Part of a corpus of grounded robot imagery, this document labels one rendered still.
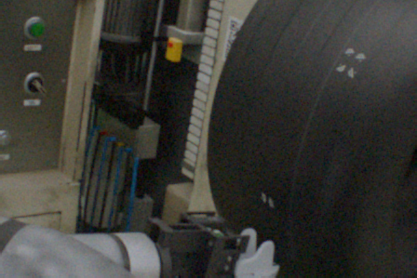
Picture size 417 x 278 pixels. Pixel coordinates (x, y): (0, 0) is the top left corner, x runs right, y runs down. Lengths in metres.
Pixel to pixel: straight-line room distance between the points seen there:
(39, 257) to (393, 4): 0.60
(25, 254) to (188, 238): 0.47
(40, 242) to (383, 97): 0.53
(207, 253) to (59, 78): 0.64
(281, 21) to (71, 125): 0.61
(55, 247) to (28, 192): 1.02
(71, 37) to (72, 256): 1.03
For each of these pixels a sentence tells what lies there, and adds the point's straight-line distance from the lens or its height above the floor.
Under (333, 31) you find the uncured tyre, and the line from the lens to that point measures 0.98.
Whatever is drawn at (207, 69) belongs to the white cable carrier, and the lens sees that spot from 1.44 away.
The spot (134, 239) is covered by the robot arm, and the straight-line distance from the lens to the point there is 0.91.
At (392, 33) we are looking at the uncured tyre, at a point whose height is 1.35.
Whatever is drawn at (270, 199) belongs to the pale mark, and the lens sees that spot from 1.02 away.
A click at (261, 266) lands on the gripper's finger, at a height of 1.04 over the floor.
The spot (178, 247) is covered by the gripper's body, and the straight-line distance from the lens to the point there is 0.93.
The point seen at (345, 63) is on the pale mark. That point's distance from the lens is 0.95.
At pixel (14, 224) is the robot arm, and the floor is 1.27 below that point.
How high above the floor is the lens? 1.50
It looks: 18 degrees down
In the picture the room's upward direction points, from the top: 10 degrees clockwise
